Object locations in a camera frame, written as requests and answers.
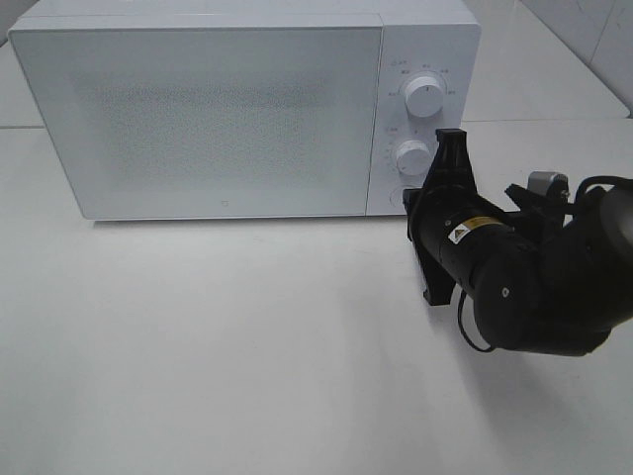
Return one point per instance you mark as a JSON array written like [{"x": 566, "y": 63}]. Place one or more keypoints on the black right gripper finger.
[
  {"x": 452, "y": 152},
  {"x": 438, "y": 283}
]

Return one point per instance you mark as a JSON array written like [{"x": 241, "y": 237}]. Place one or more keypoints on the round white door button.
[{"x": 397, "y": 197}]

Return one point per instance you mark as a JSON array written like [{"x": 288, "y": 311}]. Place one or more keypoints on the upper white power knob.
[{"x": 424, "y": 95}]

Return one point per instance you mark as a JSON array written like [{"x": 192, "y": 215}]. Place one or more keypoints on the white timer knob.
[{"x": 412, "y": 158}]

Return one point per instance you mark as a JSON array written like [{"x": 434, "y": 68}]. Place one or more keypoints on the white microwave oven body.
[{"x": 439, "y": 37}]

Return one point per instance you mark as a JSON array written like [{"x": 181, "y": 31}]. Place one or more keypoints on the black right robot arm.
[{"x": 553, "y": 276}]

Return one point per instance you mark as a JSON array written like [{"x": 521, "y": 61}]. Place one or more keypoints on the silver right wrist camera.
[{"x": 549, "y": 184}]

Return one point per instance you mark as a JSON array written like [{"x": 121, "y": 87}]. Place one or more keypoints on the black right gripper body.
[{"x": 464, "y": 232}]

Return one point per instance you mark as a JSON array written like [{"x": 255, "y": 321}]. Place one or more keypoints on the white microwave door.
[{"x": 191, "y": 124}]

